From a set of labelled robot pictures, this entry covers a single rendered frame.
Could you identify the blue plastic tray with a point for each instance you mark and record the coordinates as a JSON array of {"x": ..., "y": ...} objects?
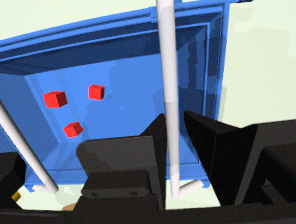
[{"x": 121, "y": 52}]

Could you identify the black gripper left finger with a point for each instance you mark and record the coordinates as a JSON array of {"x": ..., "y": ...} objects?
[{"x": 146, "y": 151}]

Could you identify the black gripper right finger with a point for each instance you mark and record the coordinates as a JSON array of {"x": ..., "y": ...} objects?
[{"x": 229, "y": 154}]

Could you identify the tan rectangular block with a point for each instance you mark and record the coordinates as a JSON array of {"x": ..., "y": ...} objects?
[{"x": 69, "y": 207}]

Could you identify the small red block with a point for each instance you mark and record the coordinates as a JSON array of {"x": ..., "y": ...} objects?
[
  {"x": 55, "y": 99},
  {"x": 73, "y": 129},
  {"x": 96, "y": 91}
]

